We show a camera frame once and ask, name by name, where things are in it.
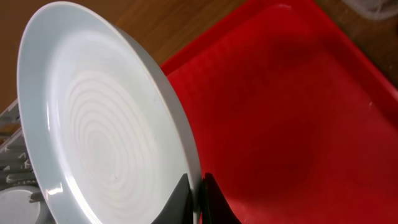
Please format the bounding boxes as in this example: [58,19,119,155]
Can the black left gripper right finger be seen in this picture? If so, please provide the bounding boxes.
[200,173,241,224]

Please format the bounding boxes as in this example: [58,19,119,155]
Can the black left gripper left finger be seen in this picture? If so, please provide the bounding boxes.
[152,174,193,224]

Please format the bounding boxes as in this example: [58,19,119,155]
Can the large light blue plate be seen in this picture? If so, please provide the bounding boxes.
[17,1,201,223]

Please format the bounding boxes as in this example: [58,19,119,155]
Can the light blue bowl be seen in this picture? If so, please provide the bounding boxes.
[1,185,54,224]

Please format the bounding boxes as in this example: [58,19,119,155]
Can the grey plastic dishwasher rack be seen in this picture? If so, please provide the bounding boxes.
[0,100,38,190]

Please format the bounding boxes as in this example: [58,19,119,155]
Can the clear plastic waste bin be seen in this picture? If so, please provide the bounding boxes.
[342,0,397,21]

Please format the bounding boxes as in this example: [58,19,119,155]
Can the red plastic tray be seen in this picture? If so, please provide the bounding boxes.
[162,0,397,223]

